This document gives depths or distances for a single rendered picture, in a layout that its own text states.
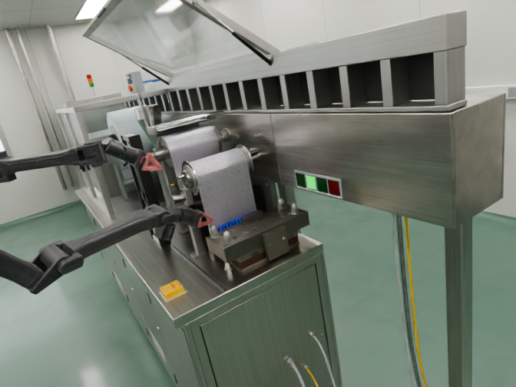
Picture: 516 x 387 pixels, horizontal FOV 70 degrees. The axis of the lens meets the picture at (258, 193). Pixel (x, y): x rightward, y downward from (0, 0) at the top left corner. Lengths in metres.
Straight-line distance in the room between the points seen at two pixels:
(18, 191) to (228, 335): 5.87
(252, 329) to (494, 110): 1.06
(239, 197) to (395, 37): 0.88
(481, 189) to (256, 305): 0.85
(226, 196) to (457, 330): 0.96
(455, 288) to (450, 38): 0.78
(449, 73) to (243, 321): 1.04
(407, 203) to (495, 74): 2.51
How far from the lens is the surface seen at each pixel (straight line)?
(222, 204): 1.54
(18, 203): 7.04
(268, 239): 1.43
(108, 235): 1.26
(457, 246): 1.30
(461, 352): 1.53
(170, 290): 1.42
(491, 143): 1.16
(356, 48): 1.13
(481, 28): 3.56
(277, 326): 1.57
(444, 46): 0.98
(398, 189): 1.13
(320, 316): 1.70
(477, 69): 3.59
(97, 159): 1.39
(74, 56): 7.02
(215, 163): 1.51
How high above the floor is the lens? 1.62
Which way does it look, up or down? 18 degrees down
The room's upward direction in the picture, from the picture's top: 11 degrees counter-clockwise
